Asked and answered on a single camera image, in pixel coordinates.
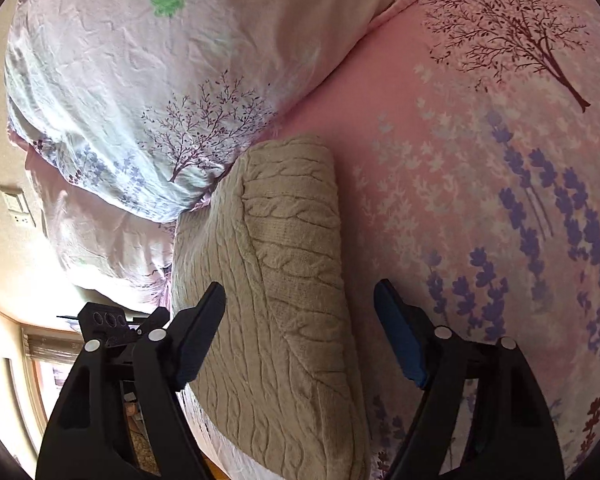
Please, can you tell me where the pink floral pillow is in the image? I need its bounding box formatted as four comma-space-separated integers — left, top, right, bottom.
24, 152, 178, 313

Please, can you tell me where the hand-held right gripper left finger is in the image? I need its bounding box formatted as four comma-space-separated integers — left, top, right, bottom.
35, 282, 227, 480

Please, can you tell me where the wooden framed window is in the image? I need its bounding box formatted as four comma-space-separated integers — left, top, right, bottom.
2, 325, 83, 453

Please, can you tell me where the beige cable-knit sweater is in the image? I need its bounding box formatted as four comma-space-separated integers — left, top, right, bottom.
171, 135, 374, 480

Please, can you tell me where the pink floral bed sheet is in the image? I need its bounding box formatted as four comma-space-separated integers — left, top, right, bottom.
177, 0, 600, 480

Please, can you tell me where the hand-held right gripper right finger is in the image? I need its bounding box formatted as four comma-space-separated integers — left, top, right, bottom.
373, 279, 566, 480

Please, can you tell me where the pink pillow with green leaf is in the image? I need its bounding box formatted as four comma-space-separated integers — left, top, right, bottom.
4, 0, 481, 223

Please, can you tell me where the white wall switch plate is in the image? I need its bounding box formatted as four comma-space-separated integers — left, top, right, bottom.
0, 184, 37, 229

